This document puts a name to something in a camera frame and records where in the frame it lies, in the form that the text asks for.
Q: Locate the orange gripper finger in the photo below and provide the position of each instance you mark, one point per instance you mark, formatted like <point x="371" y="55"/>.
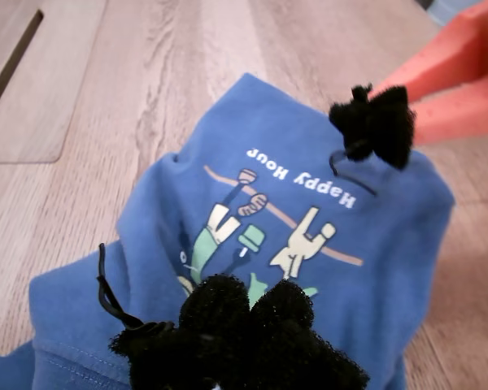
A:
<point x="459" y="111"/>
<point x="463" y="44"/>

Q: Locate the black gripper foam-covered finger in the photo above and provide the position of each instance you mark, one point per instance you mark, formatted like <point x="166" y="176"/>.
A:
<point x="207" y="337"/>
<point x="288" y="341"/>

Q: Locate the blue T-shirt with print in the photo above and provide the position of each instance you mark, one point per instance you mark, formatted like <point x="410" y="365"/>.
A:
<point x="349" y="264"/>

